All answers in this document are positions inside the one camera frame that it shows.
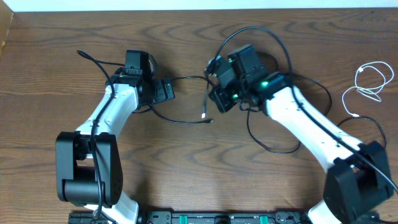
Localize black USB cable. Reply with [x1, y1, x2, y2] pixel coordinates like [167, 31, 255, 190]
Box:
[239, 52, 388, 155]

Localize white USB cable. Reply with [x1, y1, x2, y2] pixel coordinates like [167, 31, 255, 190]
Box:
[341, 61, 395, 118]

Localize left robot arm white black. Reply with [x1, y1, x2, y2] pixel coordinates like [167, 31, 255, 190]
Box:
[55, 50, 171, 223]

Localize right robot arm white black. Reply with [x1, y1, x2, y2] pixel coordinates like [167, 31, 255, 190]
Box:
[205, 45, 396, 223]

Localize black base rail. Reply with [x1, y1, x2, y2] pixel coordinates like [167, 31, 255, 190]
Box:
[68, 210, 382, 224]

